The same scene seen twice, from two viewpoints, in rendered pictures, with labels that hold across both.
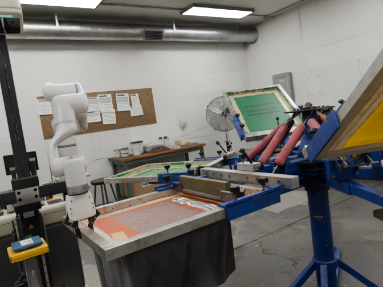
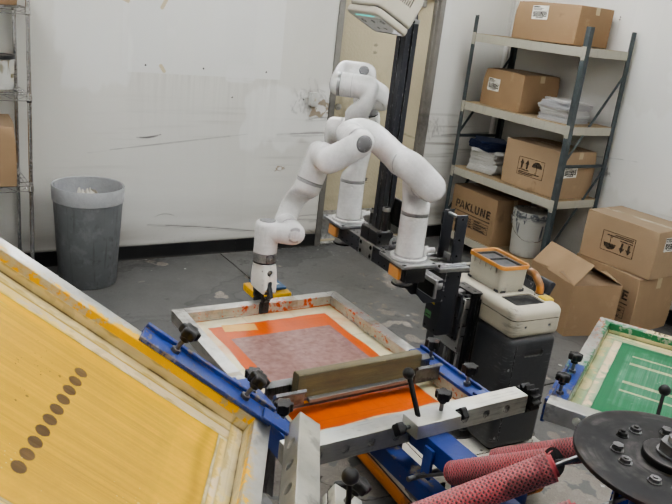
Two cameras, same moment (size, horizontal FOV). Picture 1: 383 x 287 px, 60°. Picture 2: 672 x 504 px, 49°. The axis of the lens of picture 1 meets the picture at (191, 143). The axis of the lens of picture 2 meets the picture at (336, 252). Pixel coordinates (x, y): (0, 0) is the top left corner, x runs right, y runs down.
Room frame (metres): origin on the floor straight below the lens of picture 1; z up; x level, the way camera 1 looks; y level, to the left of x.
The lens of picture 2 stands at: (1.47, -1.75, 1.92)
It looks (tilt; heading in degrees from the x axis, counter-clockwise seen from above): 18 degrees down; 90
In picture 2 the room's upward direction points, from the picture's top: 7 degrees clockwise
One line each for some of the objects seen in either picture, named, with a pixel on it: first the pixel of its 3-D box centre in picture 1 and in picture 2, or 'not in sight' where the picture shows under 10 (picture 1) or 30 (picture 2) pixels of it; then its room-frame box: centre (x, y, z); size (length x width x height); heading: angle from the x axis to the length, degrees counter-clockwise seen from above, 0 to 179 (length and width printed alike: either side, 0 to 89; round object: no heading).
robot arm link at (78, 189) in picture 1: (79, 188); (265, 256); (1.24, 0.45, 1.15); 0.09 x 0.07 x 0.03; 123
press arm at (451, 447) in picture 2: (257, 172); (444, 450); (1.75, -0.33, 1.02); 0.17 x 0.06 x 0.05; 123
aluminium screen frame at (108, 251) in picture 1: (168, 207); (317, 357); (1.44, 0.14, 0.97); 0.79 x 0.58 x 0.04; 123
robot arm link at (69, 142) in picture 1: (66, 131); (419, 191); (1.71, 0.63, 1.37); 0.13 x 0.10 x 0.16; 112
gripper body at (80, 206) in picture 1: (80, 204); (263, 273); (1.24, 0.45, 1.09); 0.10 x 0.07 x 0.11; 123
